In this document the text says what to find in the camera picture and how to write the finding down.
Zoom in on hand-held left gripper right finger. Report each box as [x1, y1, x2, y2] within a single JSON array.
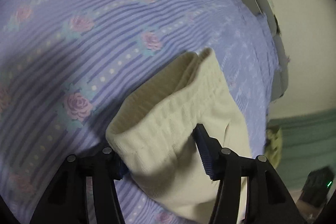
[[192, 123, 305, 224]]

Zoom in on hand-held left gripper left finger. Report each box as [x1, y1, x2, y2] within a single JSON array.
[[30, 147, 127, 224]]

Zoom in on cream pants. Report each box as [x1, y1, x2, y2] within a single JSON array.
[[105, 48, 266, 223]]

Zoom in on green curtain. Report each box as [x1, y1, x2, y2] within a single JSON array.
[[267, 114, 336, 189]]

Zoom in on green garment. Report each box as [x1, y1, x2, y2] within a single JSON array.
[[266, 126, 283, 162]]

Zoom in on purple floral blanket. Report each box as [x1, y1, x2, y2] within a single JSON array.
[[0, 0, 279, 224]]

